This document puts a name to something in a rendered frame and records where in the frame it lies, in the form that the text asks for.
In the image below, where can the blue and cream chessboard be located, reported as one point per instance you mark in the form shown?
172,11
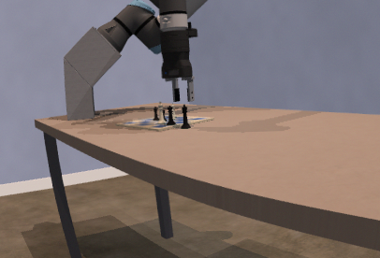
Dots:
149,124

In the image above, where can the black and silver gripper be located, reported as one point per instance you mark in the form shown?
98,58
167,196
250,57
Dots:
175,52

